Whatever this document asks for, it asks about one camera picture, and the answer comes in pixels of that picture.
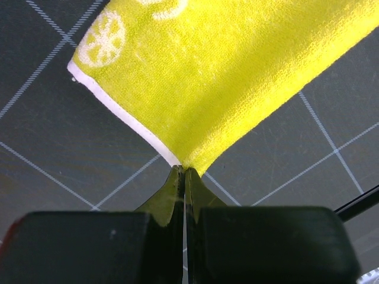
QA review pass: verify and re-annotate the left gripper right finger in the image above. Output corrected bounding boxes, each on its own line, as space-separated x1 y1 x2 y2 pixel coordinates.
185 168 361 283

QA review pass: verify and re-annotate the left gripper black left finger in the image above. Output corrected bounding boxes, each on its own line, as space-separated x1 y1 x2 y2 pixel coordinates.
1 166 184 283

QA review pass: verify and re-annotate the yellow patterned towel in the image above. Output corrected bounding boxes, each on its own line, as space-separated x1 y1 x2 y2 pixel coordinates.
68 1 378 173

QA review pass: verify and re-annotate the black grid cutting mat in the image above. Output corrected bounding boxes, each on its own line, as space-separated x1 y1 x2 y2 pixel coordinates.
0 0 379 267

